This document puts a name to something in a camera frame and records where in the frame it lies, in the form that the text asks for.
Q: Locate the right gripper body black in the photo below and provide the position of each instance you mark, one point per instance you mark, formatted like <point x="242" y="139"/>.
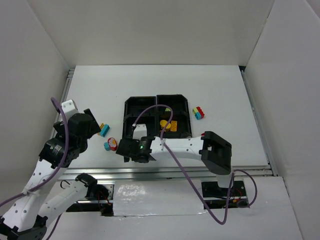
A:
<point x="122" y="149"/>

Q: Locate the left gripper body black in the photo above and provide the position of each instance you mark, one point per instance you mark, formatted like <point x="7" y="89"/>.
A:
<point x="92" y="122"/>

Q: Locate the red flower lego brick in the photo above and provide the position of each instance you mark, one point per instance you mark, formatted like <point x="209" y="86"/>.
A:
<point x="112" y="144"/>

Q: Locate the yellow rounded lego brick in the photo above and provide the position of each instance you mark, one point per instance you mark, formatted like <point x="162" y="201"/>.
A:
<point x="164" y="124"/>

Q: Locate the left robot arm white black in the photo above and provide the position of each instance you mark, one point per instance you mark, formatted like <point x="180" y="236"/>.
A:
<point x="31" y="214"/>

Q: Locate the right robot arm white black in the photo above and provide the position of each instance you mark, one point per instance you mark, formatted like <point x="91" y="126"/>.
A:
<point x="210" y="149"/>

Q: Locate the teal lego brick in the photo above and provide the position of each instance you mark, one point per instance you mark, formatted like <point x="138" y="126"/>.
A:
<point x="105" y="129"/>

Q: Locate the black four compartment tray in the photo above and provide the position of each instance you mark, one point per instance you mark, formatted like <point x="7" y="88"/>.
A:
<point x="135" y="105"/>

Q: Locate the orange flat lego plate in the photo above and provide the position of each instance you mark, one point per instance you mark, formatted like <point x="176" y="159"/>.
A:
<point x="173" y="126"/>

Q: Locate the white foil covered board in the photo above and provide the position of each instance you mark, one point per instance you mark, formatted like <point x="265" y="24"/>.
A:
<point x="155" y="198"/>

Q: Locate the red teal green lego stack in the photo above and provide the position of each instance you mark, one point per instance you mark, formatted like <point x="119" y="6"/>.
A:
<point x="198" y="113"/>

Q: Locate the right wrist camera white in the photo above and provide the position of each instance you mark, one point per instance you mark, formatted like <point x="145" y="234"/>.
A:
<point x="139" y="131"/>

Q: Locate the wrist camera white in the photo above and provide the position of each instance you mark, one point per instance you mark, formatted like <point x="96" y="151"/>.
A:
<point x="139" y="131"/>
<point x="69" y="108"/>

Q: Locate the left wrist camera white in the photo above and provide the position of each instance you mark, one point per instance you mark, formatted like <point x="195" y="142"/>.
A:
<point x="69" y="108"/>

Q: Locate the aluminium frame rail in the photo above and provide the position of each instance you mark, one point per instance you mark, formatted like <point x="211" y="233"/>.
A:
<point x="153" y="173"/>

